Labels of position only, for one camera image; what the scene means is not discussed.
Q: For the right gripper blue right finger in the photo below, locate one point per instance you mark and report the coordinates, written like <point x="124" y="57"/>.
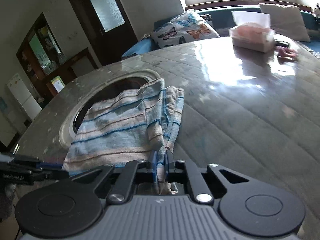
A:
<point x="169" y="164"/>

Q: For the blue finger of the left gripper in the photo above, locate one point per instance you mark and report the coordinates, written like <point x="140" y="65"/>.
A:
<point x="49" y="166"/>

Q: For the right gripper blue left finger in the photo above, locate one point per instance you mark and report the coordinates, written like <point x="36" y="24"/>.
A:
<point x="152" y="165"/>

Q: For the striped blue beige garment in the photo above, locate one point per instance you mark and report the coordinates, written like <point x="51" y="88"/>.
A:
<point x="128" y="127"/>

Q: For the white refrigerator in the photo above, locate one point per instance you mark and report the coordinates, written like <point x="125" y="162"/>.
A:
<point x="24" y="97"/>

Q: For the dark wooden cabinet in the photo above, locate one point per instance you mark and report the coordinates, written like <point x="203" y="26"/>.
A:
<point x="45" y="64"/>

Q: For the quilted star table cover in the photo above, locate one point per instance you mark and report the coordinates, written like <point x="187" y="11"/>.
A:
<point x="242" y="109"/>

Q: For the blue sofa bench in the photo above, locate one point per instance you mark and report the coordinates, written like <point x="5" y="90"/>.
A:
<point x="222" y="20"/>

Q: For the butterfly print pillow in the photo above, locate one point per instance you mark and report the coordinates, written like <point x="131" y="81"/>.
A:
<point x="186" y="27"/>

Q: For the white tissue box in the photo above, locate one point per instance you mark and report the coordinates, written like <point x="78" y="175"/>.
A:
<point x="253" y="31"/>

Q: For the dark wooden door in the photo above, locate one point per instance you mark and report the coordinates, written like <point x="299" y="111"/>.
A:
<point x="107" y="28"/>

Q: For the pink cloth item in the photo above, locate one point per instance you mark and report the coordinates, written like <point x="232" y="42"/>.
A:
<point x="286" y="53"/>

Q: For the black remote control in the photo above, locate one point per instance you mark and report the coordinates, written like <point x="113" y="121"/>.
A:
<point x="280" y="43"/>

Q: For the beige cushion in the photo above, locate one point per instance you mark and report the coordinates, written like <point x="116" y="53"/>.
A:
<point x="286" y="20"/>

